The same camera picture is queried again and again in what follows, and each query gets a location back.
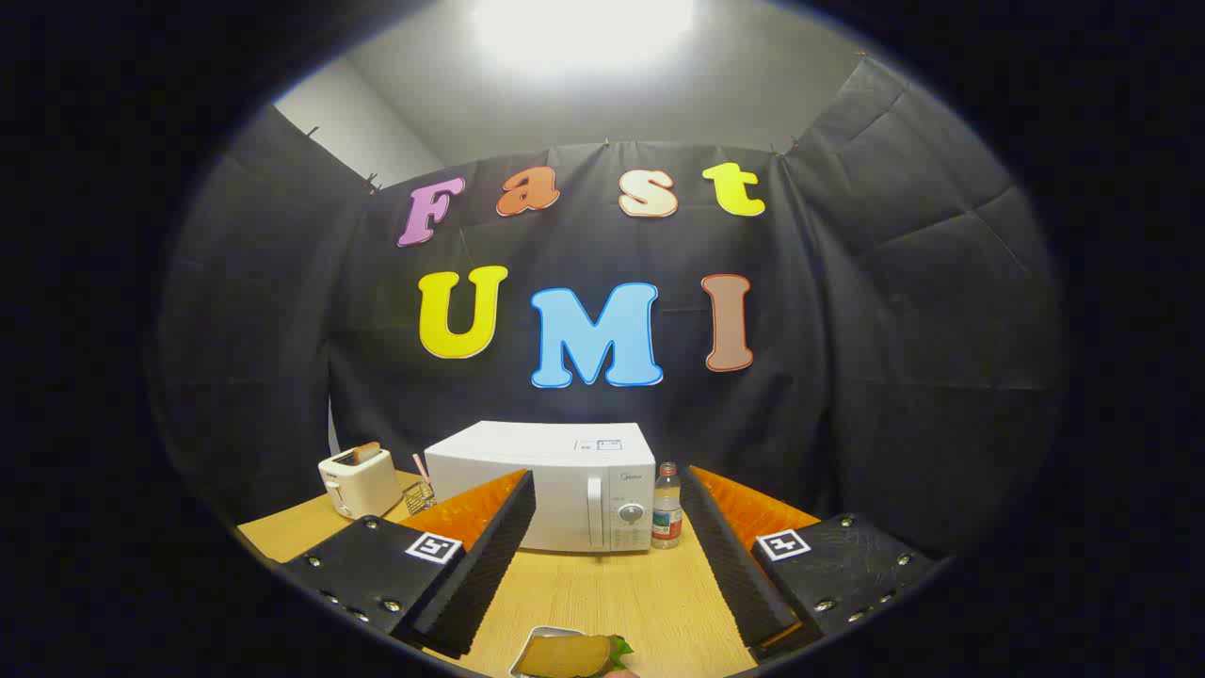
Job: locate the black backdrop cloth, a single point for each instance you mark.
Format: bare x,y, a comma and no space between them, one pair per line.
282,377

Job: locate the pink stick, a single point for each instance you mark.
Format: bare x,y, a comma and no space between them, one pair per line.
420,468

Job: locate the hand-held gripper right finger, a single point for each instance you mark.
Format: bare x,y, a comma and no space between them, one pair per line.
730,556

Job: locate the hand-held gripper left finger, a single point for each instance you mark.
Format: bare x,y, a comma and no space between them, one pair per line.
490,556

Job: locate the sandwich with green lettuce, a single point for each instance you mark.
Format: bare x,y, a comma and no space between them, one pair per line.
565,656

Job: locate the small white ribbed tray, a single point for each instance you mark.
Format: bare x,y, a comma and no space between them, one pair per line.
554,630

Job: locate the brown toast slice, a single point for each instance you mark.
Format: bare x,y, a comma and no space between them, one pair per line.
366,453

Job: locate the clear plastic water bottle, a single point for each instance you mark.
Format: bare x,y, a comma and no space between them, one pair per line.
666,513

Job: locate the cream toaster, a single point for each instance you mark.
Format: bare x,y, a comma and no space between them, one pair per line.
362,485

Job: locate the white microwave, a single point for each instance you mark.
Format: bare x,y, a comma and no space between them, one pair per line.
565,452

